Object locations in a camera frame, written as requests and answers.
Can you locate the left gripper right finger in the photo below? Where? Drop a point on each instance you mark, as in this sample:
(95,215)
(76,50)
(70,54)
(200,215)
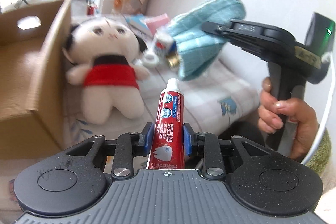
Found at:
(190,140)

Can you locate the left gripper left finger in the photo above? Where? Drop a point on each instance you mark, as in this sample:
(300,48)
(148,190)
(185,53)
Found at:
(146,139)

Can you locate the red toothpaste tube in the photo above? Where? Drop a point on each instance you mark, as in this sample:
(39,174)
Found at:
(167,151)

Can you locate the gold foil packet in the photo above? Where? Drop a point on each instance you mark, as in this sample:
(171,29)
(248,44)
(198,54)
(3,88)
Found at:
(173,61)

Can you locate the light blue towel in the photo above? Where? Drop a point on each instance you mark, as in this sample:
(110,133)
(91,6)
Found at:
(197,50)

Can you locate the white tissue roll pack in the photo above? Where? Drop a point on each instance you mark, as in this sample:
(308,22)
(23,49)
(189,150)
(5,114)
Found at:
(164,44)

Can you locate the right hand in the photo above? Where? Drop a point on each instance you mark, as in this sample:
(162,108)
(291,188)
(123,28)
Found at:
(269,120)

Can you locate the white tape roll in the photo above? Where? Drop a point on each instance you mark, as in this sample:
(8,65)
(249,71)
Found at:
(150,60)

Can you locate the black-haired plush doll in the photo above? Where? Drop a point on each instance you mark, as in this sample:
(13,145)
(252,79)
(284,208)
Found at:
(102,52)

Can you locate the green sleeve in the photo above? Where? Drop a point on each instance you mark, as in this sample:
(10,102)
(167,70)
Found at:
(320,159)

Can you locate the red fire extinguisher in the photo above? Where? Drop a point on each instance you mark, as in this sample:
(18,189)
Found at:
(90,7)

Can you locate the brown cardboard box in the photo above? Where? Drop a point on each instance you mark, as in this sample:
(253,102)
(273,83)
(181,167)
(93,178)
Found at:
(32,79)

